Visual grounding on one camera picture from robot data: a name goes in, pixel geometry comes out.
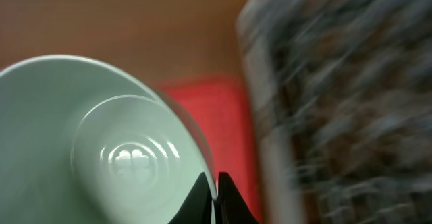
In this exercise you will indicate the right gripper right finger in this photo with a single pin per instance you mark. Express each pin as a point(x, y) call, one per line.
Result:
point(230, 207)

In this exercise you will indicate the grey dishwasher rack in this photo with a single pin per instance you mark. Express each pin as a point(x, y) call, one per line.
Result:
point(341, 94)

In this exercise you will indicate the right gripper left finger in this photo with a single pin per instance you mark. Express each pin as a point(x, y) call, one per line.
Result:
point(197, 207)

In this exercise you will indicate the red serving tray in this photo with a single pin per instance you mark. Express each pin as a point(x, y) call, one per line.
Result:
point(219, 105)

